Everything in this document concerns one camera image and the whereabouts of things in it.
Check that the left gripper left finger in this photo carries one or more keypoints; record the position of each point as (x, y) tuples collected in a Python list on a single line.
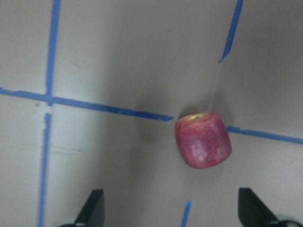
[(92, 213)]

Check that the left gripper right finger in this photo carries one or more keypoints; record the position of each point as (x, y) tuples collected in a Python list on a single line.
[(252, 212)]

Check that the red yellow apple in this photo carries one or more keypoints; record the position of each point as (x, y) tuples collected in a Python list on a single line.
[(202, 140)]

